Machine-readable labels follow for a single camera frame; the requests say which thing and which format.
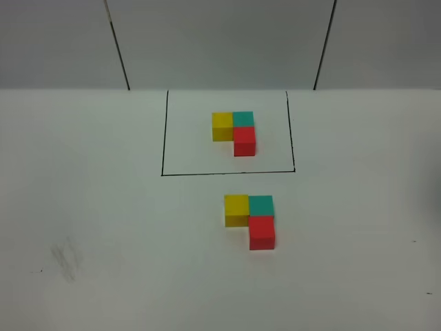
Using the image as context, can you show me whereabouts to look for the red template block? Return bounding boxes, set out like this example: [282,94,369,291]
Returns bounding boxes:
[234,126,256,157]

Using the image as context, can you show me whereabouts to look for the yellow template block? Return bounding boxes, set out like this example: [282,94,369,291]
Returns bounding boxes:
[212,112,234,141]

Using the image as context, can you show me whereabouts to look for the green template block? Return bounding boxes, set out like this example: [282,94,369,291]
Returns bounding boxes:
[232,111,254,128]

